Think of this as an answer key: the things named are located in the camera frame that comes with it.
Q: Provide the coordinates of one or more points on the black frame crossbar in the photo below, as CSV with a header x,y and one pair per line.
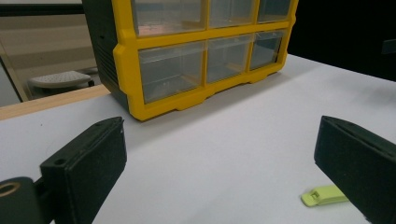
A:
x,y
37,9

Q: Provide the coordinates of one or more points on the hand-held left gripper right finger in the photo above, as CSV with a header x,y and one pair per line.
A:
x,y
358,165

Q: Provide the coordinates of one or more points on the light green plastic clip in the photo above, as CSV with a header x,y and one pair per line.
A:
x,y
323,196

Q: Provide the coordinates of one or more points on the wooden table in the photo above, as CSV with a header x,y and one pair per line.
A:
x,y
46,102

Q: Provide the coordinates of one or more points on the grey round stool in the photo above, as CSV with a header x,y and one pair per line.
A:
x,y
59,79

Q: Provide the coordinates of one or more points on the clear plastic drawer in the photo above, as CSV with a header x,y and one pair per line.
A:
x,y
168,15

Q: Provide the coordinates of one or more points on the set of clear organizer drawers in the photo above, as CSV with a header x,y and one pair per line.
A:
x,y
171,71

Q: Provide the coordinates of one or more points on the yellow black drawer organizer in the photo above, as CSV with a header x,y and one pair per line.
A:
x,y
130,77

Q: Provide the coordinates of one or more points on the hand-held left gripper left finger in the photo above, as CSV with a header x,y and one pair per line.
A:
x,y
84,174

